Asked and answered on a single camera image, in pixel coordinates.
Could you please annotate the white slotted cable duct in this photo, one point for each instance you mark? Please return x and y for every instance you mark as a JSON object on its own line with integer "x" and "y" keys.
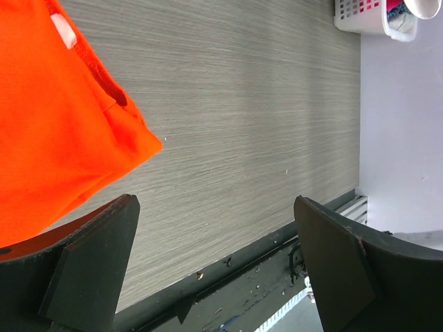
{"x": 296, "y": 315}

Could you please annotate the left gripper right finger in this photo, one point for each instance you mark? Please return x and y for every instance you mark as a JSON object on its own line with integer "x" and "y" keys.
{"x": 364, "y": 279}

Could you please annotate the red garment in basket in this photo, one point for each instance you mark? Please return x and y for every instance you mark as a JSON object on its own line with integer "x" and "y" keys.
{"x": 391, "y": 4}

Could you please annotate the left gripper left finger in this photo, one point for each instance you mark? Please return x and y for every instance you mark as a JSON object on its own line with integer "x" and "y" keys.
{"x": 70, "y": 278}

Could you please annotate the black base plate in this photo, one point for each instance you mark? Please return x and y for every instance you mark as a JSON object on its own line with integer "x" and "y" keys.
{"x": 237, "y": 293}

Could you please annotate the orange t shirt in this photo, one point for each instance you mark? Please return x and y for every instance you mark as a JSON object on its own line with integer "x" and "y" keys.
{"x": 68, "y": 129}

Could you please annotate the white plastic basket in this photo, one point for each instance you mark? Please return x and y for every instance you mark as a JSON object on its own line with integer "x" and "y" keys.
{"x": 368, "y": 17}

